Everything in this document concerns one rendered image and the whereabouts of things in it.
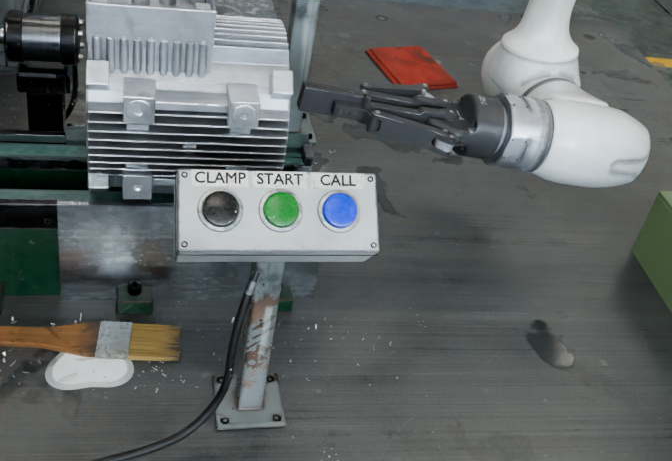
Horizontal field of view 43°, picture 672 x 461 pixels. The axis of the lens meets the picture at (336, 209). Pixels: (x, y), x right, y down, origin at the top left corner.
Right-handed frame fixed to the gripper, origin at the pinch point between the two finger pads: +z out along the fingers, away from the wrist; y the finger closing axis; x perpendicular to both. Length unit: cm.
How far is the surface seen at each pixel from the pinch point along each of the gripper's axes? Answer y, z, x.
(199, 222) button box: 26.4, 16.5, -1.0
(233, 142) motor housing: 9.1, 11.5, 1.7
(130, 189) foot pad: 9.6, 20.6, 8.7
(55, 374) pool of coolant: 19.1, 25.4, 26.1
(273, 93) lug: 7.7, 8.6, -3.8
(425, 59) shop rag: -55, -34, 17
